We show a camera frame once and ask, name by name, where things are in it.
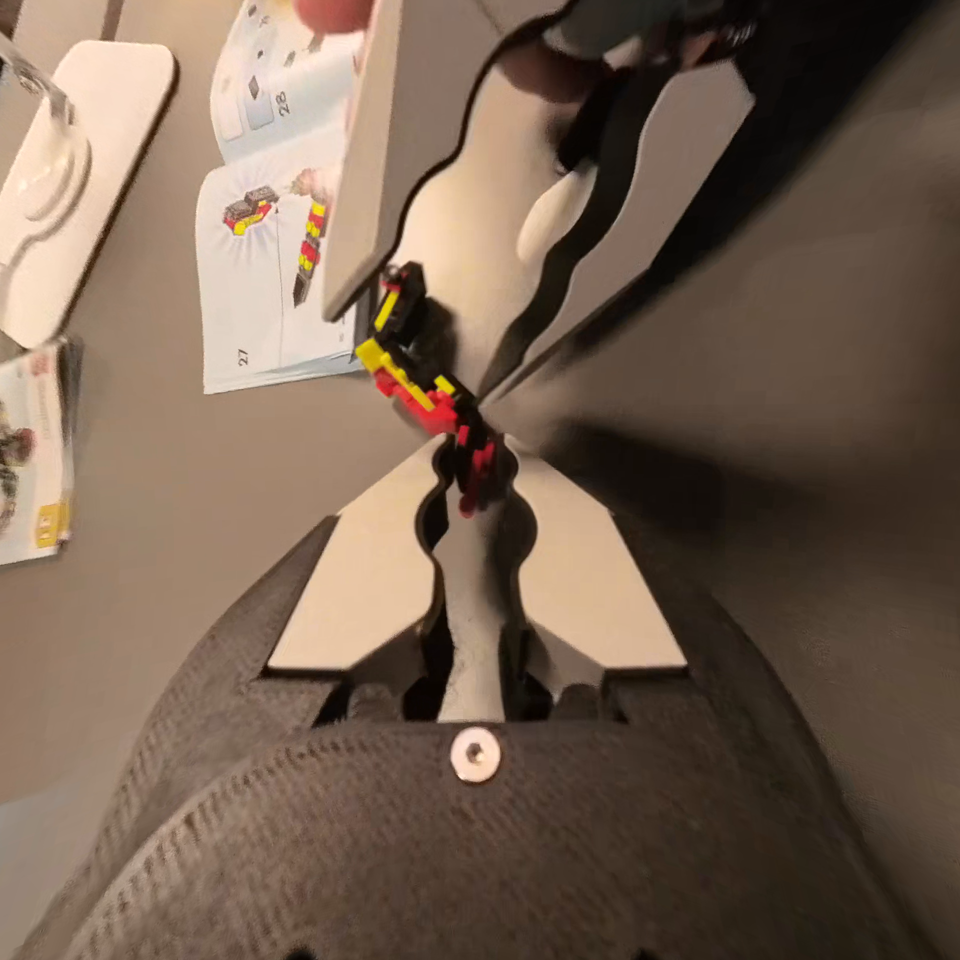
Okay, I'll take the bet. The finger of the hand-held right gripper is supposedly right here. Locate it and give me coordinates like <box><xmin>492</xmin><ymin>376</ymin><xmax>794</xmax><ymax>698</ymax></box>
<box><xmin>478</xmin><ymin>62</ymin><xmax>756</xmax><ymax>404</ymax></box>
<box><xmin>321</xmin><ymin>0</ymin><xmax>571</xmax><ymax>322</ymax></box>

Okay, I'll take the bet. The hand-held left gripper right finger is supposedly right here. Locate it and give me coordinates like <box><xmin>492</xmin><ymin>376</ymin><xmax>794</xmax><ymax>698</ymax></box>
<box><xmin>498</xmin><ymin>433</ymin><xmax>690</xmax><ymax>721</ymax></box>

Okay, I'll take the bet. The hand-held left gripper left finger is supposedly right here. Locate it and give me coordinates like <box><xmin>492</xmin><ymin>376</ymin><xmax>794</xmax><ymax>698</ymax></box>
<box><xmin>266</xmin><ymin>433</ymin><xmax>451</xmax><ymax>721</ymax></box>

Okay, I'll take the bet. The red yellow black brick assembly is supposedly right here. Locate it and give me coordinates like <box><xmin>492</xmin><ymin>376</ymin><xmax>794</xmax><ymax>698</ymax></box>
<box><xmin>354</xmin><ymin>260</ymin><xmax>481</xmax><ymax>438</ymax></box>

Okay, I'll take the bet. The person's right hand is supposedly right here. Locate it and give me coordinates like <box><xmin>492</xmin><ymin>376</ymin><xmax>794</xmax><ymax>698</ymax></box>
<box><xmin>497</xmin><ymin>41</ymin><xmax>597</xmax><ymax>104</ymax></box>

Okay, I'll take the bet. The open instruction booklet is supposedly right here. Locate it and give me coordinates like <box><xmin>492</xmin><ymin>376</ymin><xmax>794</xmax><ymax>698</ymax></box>
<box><xmin>195</xmin><ymin>0</ymin><xmax>378</xmax><ymax>396</ymax></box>

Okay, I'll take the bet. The wooden book stand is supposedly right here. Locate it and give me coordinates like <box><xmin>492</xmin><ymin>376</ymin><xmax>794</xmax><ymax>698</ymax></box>
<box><xmin>0</xmin><ymin>30</ymin><xmax>181</xmax><ymax>351</ymax></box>

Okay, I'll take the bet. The closed instruction booklet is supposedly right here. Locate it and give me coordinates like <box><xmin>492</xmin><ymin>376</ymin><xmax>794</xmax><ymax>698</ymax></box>
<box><xmin>0</xmin><ymin>337</ymin><xmax>85</xmax><ymax>567</ymax></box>

